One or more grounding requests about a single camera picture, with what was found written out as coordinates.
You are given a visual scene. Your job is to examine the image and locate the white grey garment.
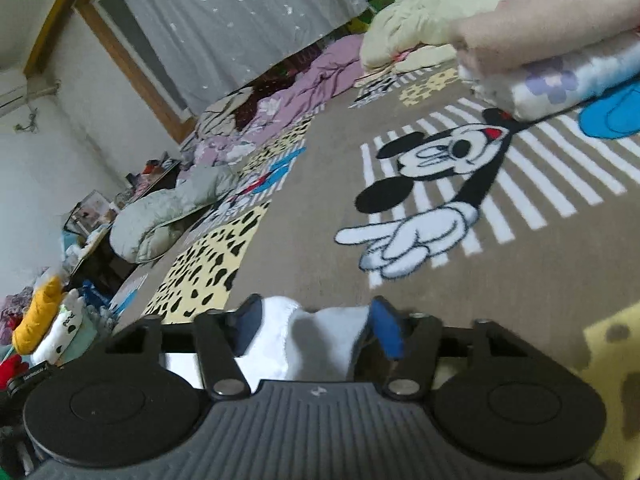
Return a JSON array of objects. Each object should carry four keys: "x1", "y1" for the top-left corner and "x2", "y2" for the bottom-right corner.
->
[{"x1": 232, "y1": 294, "x2": 374, "y2": 382}]

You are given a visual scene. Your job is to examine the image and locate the pale green puffy jacket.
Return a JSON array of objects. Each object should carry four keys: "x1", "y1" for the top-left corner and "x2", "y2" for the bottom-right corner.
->
[{"x1": 111, "y1": 165, "x2": 238, "y2": 264}]

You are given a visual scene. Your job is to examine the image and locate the cartoon patterned brown blanket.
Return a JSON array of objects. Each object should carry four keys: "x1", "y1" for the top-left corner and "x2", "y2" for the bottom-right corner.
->
[{"x1": 122, "y1": 70, "x2": 639, "y2": 479}]

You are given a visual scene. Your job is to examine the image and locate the cluttered dark desk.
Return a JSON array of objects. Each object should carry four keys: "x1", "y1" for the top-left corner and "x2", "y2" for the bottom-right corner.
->
[{"x1": 67, "y1": 158, "x2": 180, "y2": 295}]

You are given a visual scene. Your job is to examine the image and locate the yellow knit sweater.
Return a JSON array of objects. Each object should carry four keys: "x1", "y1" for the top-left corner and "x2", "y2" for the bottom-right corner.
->
[{"x1": 12, "y1": 275, "x2": 64, "y2": 356}]

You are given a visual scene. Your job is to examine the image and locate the beige black striped clothing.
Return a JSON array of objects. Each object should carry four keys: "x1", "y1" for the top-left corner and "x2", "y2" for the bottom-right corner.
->
[{"x1": 180, "y1": 87, "x2": 254, "y2": 153}]

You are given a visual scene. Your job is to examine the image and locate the white purple flower garment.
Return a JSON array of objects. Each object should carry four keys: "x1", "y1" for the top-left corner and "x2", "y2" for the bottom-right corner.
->
[{"x1": 458, "y1": 32, "x2": 639, "y2": 122}]

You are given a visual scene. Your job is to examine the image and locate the purple crumpled sheet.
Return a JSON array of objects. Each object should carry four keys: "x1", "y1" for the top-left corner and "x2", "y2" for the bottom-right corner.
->
[{"x1": 194, "y1": 35, "x2": 362, "y2": 166}]

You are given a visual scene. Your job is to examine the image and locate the cream yellow quilt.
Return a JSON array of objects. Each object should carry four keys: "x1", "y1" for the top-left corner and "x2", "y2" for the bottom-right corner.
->
[{"x1": 359, "y1": 0, "x2": 614, "y2": 74}]

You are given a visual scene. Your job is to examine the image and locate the grey sheer curtain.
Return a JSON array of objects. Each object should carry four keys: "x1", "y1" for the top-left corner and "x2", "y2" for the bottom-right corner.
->
[{"x1": 124, "y1": 0, "x2": 368, "y2": 114}]

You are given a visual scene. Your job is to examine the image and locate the folded pink sweater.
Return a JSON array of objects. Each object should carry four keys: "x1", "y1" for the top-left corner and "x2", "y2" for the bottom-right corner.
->
[{"x1": 450, "y1": 0, "x2": 639, "y2": 76}]

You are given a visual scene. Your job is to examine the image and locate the wooden window frame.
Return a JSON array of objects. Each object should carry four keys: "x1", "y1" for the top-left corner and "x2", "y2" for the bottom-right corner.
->
[{"x1": 23, "y1": 0, "x2": 195, "y2": 144}]

